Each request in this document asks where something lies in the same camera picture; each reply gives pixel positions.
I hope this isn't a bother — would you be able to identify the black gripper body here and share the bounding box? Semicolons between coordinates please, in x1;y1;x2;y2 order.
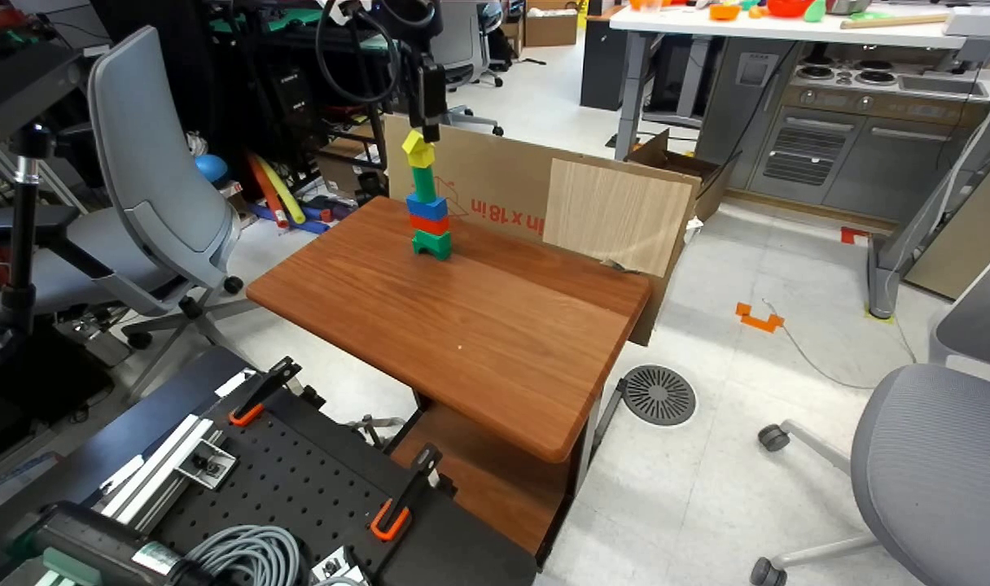
416;62;445;125

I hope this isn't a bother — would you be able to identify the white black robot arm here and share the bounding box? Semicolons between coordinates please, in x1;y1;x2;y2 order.
313;0;445;142

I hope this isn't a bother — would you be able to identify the grey office chair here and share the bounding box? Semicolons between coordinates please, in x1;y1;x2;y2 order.
0;27;244;359
750;265;990;586

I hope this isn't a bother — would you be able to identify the grey coiled cable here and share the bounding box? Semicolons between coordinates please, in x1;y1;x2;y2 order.
178;522;306;586

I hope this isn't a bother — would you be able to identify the yellow cube block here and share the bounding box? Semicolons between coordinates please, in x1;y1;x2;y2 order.
407;154;436;169

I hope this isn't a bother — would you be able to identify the orange floor bracket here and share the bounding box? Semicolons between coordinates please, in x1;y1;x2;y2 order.
736;302;784;335

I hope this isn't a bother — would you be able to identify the red flat block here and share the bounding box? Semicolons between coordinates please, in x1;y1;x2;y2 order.
410;214;449;233

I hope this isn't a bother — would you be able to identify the black perforated breadboard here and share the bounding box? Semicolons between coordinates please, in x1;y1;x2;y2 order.
153;401;538;586

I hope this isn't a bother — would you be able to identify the white long desk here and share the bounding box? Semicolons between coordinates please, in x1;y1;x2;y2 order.
609;0;990;159

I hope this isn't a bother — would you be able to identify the green arch block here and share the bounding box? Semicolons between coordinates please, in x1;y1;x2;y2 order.
410;230;453;260

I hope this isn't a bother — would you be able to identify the round grey floor drain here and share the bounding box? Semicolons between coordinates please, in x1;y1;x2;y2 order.
620;366;698;427

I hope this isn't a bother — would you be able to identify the orange handled black clamp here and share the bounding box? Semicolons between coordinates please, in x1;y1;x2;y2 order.
229;356;304;429

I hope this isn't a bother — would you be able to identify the green upright block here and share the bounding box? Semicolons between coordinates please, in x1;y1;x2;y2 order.
410;166;436;200

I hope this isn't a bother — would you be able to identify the yellow triangular block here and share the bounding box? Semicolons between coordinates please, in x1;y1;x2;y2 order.
400;129;427;157

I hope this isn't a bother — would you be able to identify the light wooden board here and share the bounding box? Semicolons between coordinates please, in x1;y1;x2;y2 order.
544;159;698;278

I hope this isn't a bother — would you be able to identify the blue rectangular block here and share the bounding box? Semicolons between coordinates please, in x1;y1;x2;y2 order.
404;192;449;221

